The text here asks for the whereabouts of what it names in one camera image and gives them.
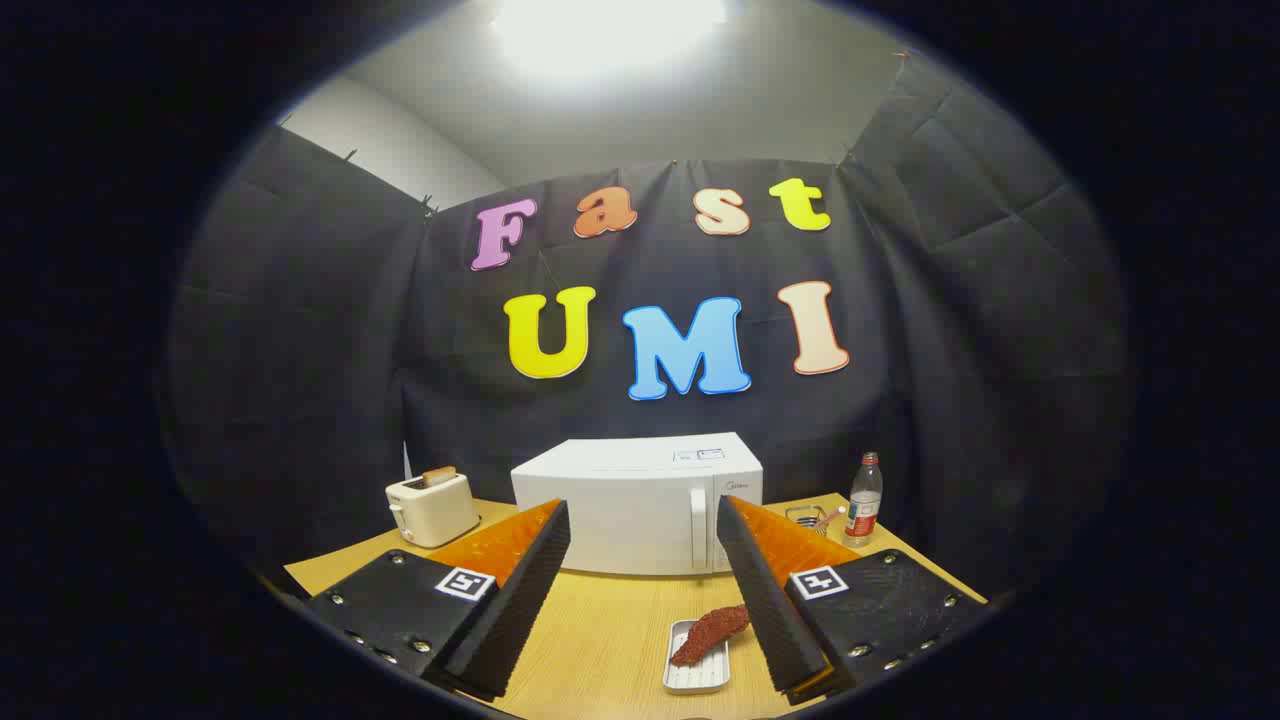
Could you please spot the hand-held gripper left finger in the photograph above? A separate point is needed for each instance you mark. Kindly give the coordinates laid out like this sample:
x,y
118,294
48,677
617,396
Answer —
x,y
520,590

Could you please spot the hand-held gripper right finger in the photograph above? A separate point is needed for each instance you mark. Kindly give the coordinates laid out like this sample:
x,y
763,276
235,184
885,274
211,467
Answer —
x,y
765,590

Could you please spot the reddish brown meat piece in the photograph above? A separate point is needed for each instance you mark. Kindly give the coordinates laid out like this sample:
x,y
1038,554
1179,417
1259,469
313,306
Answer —
x,y
708,633

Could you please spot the white toaster oven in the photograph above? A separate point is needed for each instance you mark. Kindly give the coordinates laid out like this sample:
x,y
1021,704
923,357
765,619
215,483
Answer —
x,y
630,510

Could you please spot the cream toaster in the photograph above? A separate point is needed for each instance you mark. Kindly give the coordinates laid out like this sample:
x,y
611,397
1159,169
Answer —
x,y
435,510

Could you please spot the red checked straw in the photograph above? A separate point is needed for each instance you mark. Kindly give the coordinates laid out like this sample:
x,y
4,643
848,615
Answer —
x,y
830,518

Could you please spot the white ribbed tray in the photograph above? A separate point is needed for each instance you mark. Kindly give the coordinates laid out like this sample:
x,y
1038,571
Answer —
x,y
700,676

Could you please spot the clear bottle red label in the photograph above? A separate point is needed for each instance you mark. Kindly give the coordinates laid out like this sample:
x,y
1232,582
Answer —
x,y
864,505

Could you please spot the toast slice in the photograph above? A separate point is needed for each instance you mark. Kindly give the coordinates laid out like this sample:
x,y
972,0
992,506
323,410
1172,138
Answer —
x,y
439,476

